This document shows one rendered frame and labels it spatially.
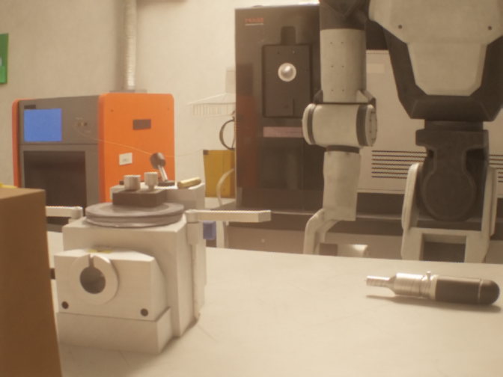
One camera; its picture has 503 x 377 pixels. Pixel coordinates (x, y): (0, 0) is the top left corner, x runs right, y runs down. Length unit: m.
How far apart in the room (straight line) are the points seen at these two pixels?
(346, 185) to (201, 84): 2.40
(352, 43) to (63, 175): 1.00
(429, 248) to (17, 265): 1.01
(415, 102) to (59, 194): 1.13
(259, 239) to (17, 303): 1.99
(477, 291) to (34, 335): 0.47
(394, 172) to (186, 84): 1.77
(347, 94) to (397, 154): 0.90
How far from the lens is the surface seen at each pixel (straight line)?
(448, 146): 1.14
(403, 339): 0.53
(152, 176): 0.58
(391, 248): 2.07
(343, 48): 1.22
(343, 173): 1.21
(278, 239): 2.16
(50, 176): 1.92
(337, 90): 1.22
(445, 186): 1.15
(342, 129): 1.19
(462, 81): 1.11
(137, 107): 1.93
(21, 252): 0.21
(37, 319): 0.22
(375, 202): 2.15
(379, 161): 2.11
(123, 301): 0.49
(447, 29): 1.11
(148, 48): 3.72
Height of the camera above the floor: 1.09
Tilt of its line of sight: 7 degrees down
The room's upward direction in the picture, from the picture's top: straight up
